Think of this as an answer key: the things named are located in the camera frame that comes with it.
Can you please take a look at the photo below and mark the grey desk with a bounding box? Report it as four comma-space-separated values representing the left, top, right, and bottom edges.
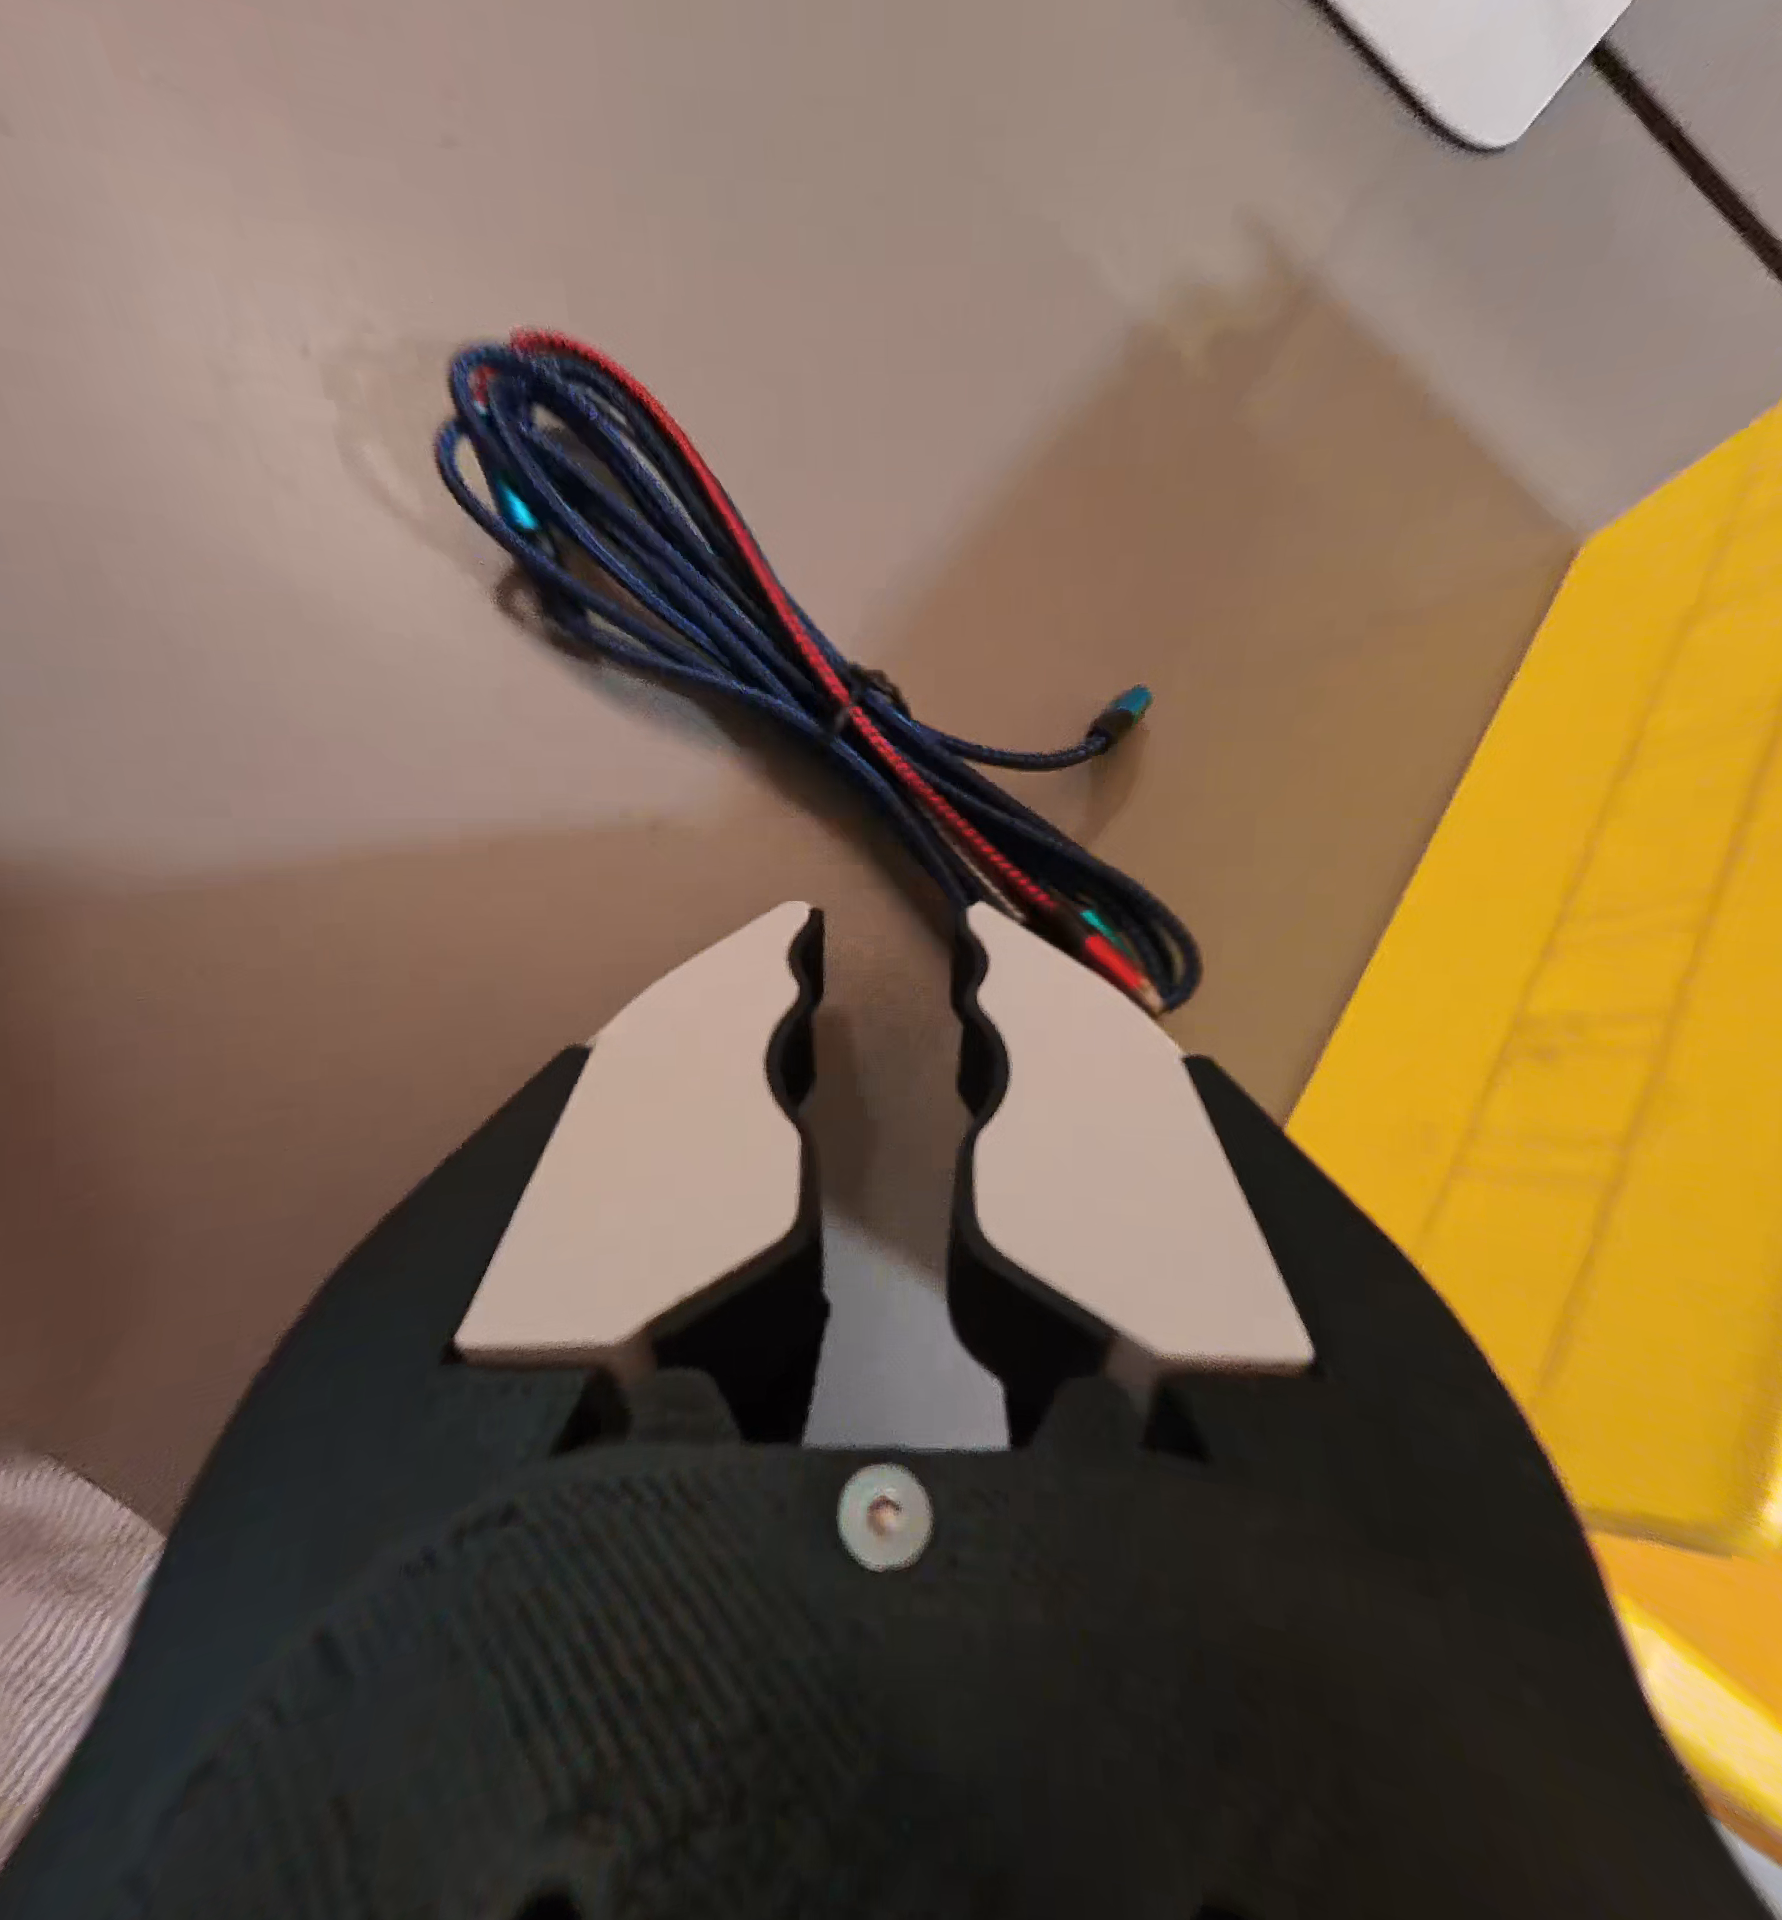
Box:
0, 0, 1782, 1534

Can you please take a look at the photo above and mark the white rounded base plate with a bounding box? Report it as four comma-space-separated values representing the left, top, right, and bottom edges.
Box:
1317, 0, 1635, 153

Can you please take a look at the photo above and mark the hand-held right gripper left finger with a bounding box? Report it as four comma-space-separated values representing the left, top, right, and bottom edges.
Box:
450, 900, 834, 1446

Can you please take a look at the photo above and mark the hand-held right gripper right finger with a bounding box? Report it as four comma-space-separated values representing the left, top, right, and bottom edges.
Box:
949, 900, 1317, 1450

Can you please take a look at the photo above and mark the large yellow storage bin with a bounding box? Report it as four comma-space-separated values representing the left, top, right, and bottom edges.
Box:
1279, 344, 1782, 1893

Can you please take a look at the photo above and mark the blue braided cable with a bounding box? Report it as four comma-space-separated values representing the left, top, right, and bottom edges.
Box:
432, 336, 1204, 1016

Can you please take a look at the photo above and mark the red braided cable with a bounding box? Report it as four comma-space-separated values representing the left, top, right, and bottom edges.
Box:
509, 327, 1148, 998

